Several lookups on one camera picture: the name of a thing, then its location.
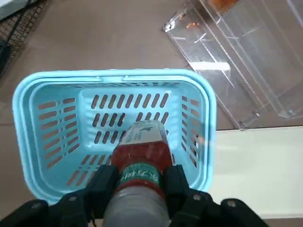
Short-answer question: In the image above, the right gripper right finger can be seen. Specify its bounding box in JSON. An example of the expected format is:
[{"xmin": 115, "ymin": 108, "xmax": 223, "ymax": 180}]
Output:
[{"xmin": 162, "ymin": 164, "xmax": 270, "ymax": 227}]

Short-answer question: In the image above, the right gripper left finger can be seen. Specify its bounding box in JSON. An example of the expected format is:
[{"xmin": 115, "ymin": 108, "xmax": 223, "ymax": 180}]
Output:
[{"xmin": 0, "ymin": 164, "xmax": 120, "ymax": 227}]

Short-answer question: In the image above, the amber tea bottle white cap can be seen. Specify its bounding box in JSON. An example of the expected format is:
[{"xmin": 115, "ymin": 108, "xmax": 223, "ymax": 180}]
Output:
[{"xmin": 104, "ymin": 120, "xmax": 175, "ymax": 227}]

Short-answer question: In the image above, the light blue plastic basket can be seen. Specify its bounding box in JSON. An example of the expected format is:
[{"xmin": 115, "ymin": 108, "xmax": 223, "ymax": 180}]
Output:
[{"xmin": 12, "ymin": 69, "xmax": 216, "ymax": 205}]

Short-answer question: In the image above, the clear acrylic shelf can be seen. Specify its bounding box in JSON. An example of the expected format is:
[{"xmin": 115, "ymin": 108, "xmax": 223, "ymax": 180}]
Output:
[{"xmin": 162, "ymin": 0, "xmax": 303, "ymax": 131}]

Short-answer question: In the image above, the cream plastic tray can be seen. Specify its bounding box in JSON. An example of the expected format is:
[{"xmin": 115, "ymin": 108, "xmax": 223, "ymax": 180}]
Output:
[{"xmin": 208, "ymin": 126, "xmax": 303, "ymax": 219}]

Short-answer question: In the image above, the black wire snack shelf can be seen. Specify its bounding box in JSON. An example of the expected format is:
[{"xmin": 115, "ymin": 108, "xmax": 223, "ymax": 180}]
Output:
[{"xmin": 0, "ymin": 0, "xmax": 47, "ymax": 80}]

